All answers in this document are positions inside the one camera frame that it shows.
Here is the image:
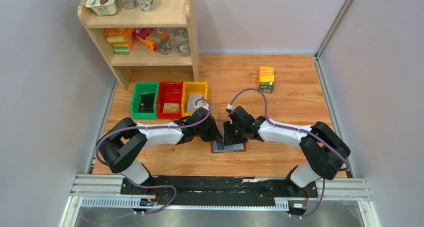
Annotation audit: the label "brown leather card holder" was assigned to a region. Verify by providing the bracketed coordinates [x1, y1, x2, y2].
[211, 140, 247, 154]

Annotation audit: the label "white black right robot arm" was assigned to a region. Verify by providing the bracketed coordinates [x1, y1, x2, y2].
[224, 105, 351, 197]

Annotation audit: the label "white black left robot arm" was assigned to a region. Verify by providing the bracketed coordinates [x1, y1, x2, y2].
[96, 107, 223, 195]

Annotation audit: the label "white cards in yellow bin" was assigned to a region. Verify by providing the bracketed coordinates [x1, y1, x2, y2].
[186, 93, 205, 113]

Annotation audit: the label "tan card in red bin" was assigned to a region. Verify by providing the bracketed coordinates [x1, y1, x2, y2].
[162, 103, 180, 113]

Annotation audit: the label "black cards in green bin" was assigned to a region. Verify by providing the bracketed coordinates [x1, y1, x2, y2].
[138, 92, 156, 113]

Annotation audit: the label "yellow plastic bin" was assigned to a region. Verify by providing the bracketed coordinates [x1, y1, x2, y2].
[181, 81, 208, 117]

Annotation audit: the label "orange green carton box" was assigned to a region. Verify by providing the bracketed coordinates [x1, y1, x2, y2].
[258, 66, 275, 94]

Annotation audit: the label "red plastic bin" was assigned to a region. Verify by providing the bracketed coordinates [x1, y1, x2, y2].
[156, 82, 183, 119]

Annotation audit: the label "green plastic bin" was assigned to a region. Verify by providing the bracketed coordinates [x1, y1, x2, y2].
[130, 81, 159, 119]

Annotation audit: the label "right glass jar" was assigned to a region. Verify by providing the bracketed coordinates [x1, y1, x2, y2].
[174, 27, 191, 57]

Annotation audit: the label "glass jar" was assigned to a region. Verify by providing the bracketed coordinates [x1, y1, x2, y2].
[174, 27, 191, 57]
[153, 27, 172, 55]

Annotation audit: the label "wooden shelf unit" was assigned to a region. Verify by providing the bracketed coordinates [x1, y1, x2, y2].
[77, 0, 200, 90]

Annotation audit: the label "left glass jar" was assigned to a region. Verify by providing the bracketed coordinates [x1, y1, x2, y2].
[153, 27, 172, 55]

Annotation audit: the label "orange pink snack bag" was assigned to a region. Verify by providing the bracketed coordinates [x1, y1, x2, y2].
[133, 27, 158, 52]

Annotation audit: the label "stack of sponges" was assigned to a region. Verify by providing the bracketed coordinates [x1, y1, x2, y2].
[103, 27, 135, 55]

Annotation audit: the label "yoghurt tub with chocolate label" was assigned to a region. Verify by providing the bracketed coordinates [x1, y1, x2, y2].
[85, 0, 118, 16]

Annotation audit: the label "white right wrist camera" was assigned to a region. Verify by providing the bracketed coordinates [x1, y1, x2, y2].
[226, 104, 236, 113]

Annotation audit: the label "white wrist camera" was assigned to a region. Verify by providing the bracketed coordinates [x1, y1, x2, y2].
[226, 104, 236, 113]
[194, 100, 210, 111]

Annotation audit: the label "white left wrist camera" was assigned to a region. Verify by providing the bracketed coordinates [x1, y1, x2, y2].
[194, 100, 210, 111]

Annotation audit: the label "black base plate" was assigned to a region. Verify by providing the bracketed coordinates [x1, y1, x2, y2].
[120, 175, 319, 207]

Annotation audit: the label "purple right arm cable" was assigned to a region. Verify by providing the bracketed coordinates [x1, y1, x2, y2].
[227, 88, 351, 219]

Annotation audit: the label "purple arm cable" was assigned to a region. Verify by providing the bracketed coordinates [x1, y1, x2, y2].
[227, 88, 351, 219]
[95, 99, 213, 216]

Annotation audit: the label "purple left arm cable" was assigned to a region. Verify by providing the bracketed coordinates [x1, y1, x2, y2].
[95, 99, 213, 216]

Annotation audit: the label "aluminium frame rail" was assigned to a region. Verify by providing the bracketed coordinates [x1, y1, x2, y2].
[59, 174, 380, 227]

